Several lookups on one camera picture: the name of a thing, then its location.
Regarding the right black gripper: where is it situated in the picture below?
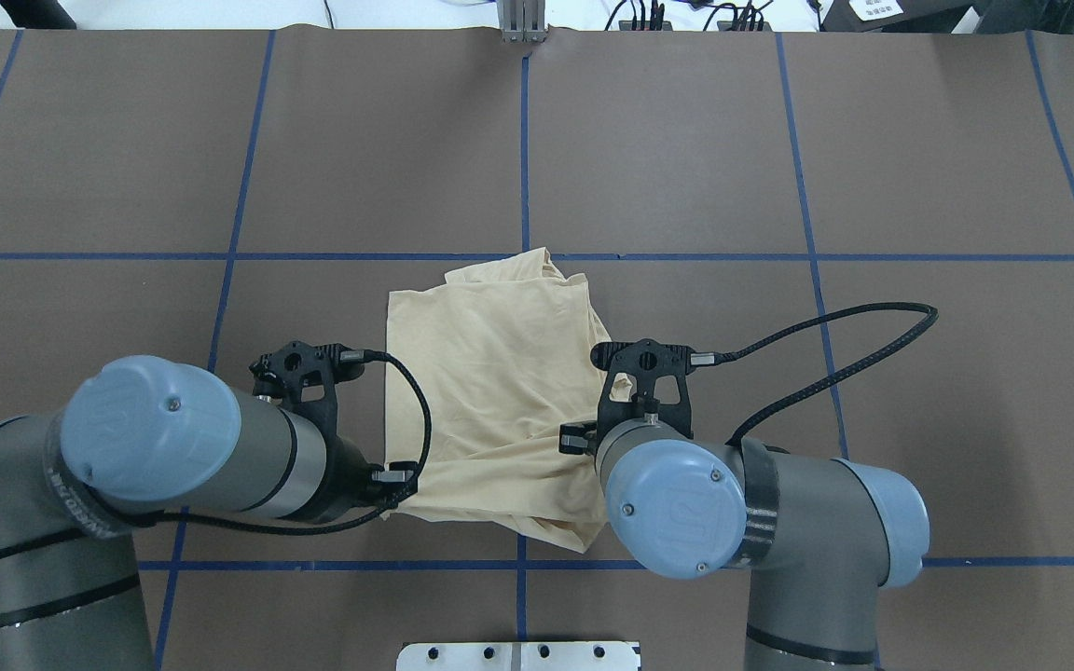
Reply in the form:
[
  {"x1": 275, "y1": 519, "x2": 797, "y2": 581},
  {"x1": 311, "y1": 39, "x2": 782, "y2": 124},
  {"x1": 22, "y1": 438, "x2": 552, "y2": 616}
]
[{"x1": 558, "y1": 338, "x2": 695, "y2": 456}]

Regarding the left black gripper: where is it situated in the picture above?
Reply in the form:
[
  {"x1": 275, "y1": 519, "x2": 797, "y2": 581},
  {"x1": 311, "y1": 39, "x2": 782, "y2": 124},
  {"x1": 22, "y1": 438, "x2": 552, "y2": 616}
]
[{"x1": 250, "y1": 340, "x2": 419, "y2": 500}]

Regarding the cream long-sleeve graphic shirt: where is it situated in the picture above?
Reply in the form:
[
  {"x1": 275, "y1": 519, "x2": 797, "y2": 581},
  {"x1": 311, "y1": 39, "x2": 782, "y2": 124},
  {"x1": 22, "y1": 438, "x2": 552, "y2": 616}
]
[{"x1": 384, "y1": 248, "x2": 609, "y2": 553}]

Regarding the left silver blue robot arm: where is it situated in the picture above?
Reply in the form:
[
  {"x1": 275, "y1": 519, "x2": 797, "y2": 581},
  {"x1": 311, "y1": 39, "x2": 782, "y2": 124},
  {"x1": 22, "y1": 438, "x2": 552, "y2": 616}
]
[{"x1": 0, "y1": 341, "x2": 434, "y2": 670}]

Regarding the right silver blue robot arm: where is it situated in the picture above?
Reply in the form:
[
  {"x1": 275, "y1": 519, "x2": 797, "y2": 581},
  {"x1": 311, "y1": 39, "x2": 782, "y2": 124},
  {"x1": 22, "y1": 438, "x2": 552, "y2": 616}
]
[{"x1": 558, "y1": 339, "x2": 930, "y2": 670}]

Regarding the white central column base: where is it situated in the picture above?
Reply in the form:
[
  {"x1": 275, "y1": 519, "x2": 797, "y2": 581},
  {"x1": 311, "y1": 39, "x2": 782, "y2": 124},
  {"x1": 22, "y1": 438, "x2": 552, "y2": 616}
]
[{"x1": 395, "y1": 640, "x2": 643, "y2": 670}]

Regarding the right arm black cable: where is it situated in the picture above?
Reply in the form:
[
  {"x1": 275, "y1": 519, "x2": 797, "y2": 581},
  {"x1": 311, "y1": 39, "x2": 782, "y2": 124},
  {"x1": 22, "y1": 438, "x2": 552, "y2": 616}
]
[{"x1": 691, "y1": 302, "x2": 941, "y2": 446}]

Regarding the aluminium frame post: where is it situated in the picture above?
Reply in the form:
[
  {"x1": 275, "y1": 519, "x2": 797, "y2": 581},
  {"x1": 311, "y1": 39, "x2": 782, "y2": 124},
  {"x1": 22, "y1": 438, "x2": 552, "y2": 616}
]
[{"x1": 494, "y1": 0, "x2": 548, "y2": 44}]

